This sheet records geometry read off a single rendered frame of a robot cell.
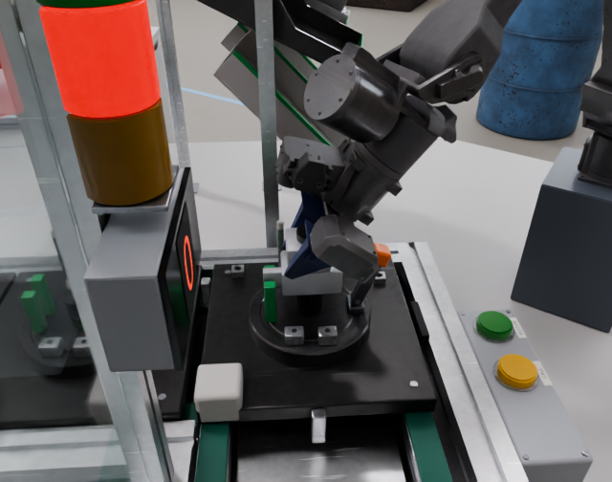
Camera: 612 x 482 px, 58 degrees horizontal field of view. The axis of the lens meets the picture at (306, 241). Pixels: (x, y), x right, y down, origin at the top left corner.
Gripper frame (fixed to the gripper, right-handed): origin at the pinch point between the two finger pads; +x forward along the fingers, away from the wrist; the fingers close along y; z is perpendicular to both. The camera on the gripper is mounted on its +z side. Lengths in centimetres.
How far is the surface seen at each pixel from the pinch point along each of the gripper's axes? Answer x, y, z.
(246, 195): 23, -49, -7
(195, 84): 121, -370, -21
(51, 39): -12.9, 20.7, 26.3
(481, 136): 10, -261, -168
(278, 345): 9.5, 5.6, -3.1
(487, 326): -3.5, 2.5, -23.3
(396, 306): 2.5, -1.9, -15.7
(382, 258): -3.3, 1.1, -7.6
